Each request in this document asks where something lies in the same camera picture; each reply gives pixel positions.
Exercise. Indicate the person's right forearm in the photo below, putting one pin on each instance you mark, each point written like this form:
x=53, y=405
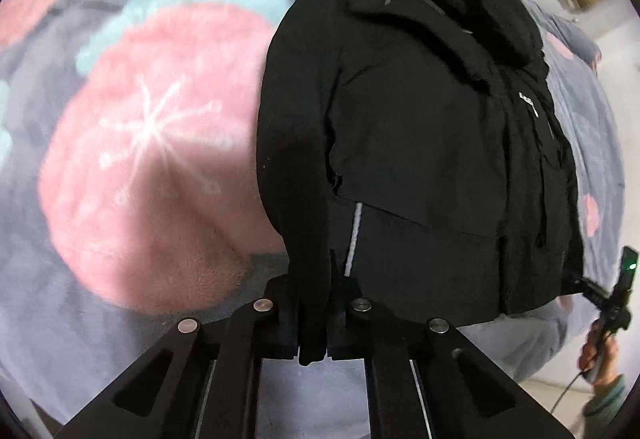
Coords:
x=607, y=396

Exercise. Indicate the person's right hand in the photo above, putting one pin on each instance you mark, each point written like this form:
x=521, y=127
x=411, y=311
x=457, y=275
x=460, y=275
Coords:
x=602, y=361

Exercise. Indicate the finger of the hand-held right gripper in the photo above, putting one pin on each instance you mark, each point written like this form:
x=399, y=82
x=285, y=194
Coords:
x=592, y=291

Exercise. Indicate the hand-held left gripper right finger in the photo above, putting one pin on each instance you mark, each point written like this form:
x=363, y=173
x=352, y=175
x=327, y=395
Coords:
x=345, y=324

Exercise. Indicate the black hooded jacket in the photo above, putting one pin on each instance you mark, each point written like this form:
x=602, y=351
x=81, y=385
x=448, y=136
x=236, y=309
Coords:
x=425, y=144

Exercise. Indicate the grey floral blanket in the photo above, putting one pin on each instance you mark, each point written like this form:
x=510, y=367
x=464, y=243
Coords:
x=150, y=144

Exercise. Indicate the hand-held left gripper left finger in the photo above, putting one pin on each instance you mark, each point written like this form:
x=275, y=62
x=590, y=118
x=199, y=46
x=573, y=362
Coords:
x=280, y=319

